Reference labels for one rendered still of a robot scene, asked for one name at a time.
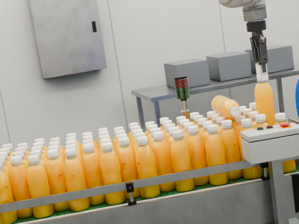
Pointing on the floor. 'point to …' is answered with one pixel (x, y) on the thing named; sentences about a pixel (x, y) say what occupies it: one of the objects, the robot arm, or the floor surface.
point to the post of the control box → (278, 192)
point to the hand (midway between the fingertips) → (261, 72)
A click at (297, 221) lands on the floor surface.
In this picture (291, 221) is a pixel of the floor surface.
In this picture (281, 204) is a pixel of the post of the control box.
